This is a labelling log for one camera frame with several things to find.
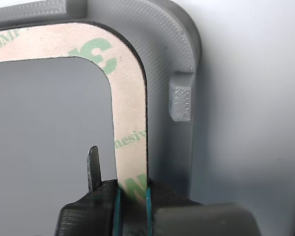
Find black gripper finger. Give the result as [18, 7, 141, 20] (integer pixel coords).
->
[54, 145, 125, 236]
[145, 178, 260, 236]

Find tan rectangular adhesive frame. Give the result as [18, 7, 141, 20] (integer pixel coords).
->
[0, 21, 148, 200]

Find grey frame holder black legs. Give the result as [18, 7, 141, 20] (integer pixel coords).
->
[0, 0, 203, 236]

